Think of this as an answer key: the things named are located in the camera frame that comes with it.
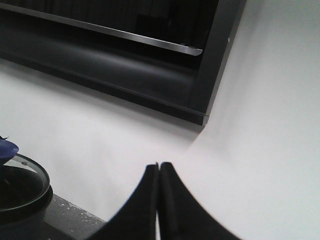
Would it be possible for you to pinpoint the glass pot lid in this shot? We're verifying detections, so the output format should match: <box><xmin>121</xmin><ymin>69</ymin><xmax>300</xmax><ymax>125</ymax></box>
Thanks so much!
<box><xmin>0</xmin><ymin>154</ymin><xmax>50</xmax><ymax>212</ymax></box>

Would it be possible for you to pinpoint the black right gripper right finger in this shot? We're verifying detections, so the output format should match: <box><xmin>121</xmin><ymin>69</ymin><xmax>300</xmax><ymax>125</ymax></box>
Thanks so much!
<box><xmin>158</xmin><ymin>162</ymin><xmax>238</xmax><ymax>240</ymax></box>

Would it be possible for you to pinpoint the dark blue cooking pot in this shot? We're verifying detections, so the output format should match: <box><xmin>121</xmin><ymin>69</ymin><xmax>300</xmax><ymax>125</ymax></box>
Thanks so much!
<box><xmin>0</xmin><ymin>136</ymin><xmax>54</xmax><ymax>240</ymax></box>

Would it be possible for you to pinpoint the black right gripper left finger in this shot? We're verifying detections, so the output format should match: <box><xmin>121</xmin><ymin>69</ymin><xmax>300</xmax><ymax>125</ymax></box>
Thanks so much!
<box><xmin>88</xmin><ymin>163</ymin><xmax>159</xmax><ymax>240</ymax></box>

